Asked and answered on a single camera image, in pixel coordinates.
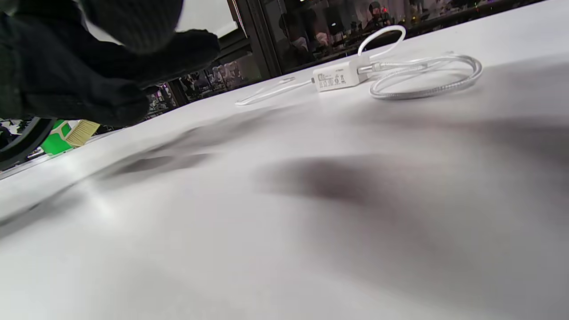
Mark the person's right hand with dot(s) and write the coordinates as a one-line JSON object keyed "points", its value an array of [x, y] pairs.
{"points": [[66, 75]]}

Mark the white charger head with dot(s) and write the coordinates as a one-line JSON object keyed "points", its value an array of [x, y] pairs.
{"points": [[340, 76]]}

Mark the straw hand brush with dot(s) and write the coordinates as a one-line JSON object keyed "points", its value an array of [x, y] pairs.
{"points": [[83, 132]]}

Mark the green box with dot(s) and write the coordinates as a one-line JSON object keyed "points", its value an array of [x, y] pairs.
{"points": [[55, 141]]}

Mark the black curved bar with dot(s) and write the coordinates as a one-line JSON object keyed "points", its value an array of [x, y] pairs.
{"points": [[24, 140]]}

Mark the dark window frame post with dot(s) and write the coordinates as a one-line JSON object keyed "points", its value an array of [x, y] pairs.
{"points": [[260, 38]]}

